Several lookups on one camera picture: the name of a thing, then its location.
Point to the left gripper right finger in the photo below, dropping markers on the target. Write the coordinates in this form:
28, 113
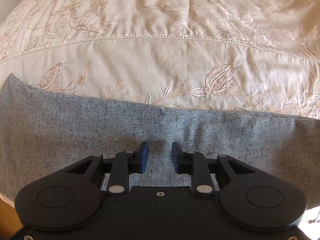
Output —
182, 161

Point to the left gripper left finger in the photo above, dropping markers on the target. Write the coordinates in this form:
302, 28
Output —
138, 160

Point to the grey speckled pants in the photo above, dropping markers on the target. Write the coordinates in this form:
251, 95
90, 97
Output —
43, 132

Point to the cream embroidered bedspread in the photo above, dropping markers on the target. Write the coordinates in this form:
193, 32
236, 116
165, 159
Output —
227, 55

